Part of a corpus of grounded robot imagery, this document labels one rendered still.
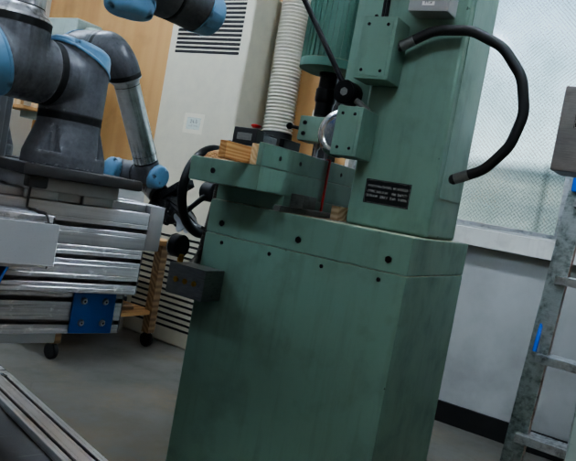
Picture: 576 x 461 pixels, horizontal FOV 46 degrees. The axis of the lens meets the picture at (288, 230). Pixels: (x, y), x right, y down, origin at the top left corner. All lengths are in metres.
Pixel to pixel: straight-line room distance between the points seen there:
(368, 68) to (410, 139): 0.20
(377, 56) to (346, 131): 0.19
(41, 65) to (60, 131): 0.12
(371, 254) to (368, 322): 0.16
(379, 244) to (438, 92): 0.39
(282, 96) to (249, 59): 0.24
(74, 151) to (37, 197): 0.10
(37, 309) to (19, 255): 0.24
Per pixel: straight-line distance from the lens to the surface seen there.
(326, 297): 1.62
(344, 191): 2.00
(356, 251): 1.59
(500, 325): 2.99
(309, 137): 1.89
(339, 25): 1.88
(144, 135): 2.11
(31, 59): 1.23
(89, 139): 1.30
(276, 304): 1.69
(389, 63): 1.66
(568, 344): 2.93
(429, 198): 1.65
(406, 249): 1.54
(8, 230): 1.13
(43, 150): 1.28
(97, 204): 1.32
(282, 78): 3.35
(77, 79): 1.28
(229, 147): 1.56
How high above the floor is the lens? 0.84
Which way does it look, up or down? 3 degrees down
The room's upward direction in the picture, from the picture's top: 10 degrees clockwise
